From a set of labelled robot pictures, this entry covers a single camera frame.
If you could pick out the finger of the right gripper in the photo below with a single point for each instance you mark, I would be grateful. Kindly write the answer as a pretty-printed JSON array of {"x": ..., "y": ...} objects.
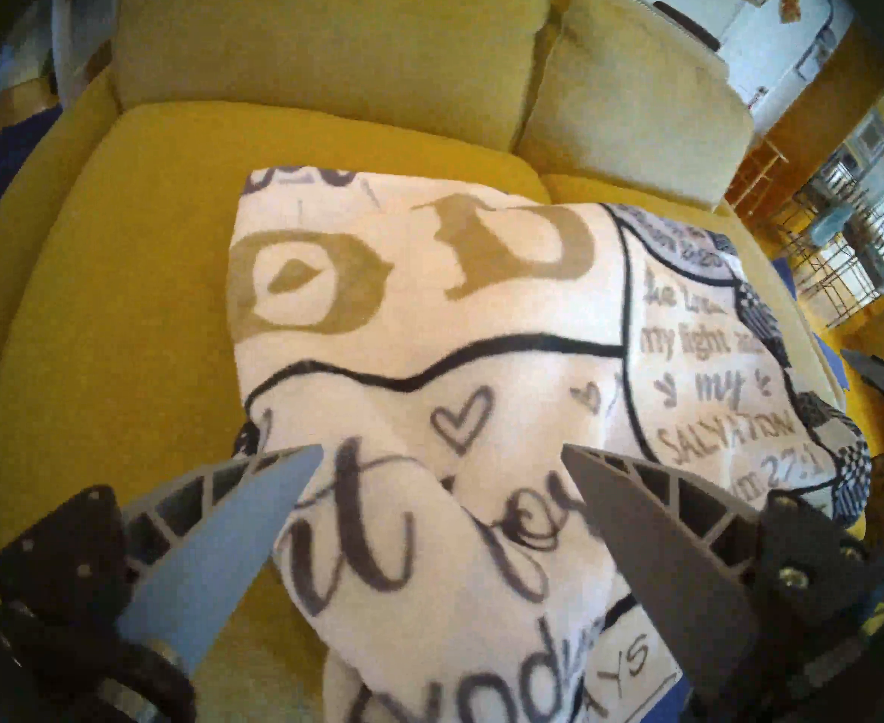
[{"x": 882, "y": 379}]

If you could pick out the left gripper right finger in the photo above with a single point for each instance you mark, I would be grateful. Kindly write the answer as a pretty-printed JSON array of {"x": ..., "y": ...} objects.
[{"x": 698, "y": 578}]

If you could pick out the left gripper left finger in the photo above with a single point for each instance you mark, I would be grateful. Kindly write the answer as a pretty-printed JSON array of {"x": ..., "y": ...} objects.
[{"x": 186, "y": 548}]

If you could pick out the white printed fleece blanket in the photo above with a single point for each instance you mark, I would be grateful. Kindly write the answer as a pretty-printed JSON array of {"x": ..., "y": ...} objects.
[{"x": 487, "y": 352}]

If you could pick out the black metal rack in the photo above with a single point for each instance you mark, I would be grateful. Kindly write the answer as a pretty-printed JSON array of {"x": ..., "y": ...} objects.
[{"x": 864, "y": 262}]

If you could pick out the teal hanging cloth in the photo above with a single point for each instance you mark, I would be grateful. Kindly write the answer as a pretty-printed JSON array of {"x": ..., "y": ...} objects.
[{"x": 833, "y": 224}]

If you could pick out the wooden stool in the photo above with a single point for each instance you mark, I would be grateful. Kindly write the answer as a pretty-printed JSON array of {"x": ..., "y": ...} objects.
[{"x": 769, "y": 153}]

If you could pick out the white panel door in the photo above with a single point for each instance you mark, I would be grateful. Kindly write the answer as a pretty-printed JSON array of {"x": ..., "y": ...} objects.
[{"x": 773, "y": 59}]

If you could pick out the yellow sofa back cushion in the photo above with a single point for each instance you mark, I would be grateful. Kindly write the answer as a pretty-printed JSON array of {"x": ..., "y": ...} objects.
[
  {"x": 336, "y": 51},
  {"x": 638, "y": 104}
]

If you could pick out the red gold diamond decoration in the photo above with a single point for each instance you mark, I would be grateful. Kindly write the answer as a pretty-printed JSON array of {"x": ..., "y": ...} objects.
[{"x": 791, "y": 7}]

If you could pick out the yellow fabric sofa frame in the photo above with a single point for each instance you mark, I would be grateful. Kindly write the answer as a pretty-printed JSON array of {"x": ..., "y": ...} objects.
[{"x": 5, "y": 224}]

